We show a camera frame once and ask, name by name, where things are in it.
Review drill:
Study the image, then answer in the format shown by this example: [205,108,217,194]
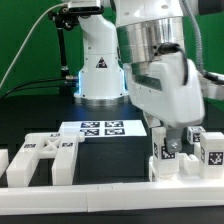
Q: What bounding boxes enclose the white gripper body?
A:
[124,53,205,128]

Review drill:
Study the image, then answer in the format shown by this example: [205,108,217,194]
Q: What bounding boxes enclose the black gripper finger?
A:
[143,112,161,128]
[166,128,183,153]

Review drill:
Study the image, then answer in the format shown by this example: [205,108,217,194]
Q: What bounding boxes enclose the white chair seat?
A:
[149,153,224,182]

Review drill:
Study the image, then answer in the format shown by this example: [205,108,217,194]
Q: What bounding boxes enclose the white chair backrest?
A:
[6,132,85,188]

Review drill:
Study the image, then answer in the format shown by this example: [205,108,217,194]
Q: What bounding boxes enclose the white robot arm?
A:
[77,0,224,152]

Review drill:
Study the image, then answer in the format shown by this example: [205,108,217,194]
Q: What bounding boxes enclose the white marker base sheet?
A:
[59,120,146,138]

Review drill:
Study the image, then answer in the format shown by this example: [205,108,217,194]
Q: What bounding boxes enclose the white block far left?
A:
[0,149,9,177]

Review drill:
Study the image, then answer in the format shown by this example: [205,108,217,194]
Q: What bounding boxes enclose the black cables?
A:
[0,77,81,101]

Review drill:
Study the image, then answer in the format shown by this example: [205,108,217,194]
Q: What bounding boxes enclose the white boundary frame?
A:
[0,179,224,215]

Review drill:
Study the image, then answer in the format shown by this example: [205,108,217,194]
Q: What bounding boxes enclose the overhead camera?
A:
[63,0,104,14]

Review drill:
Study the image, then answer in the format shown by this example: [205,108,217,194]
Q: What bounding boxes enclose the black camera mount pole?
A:
[47,5,81,98]

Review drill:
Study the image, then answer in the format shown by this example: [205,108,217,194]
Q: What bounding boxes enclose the white cable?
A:
[0,3,68,91]

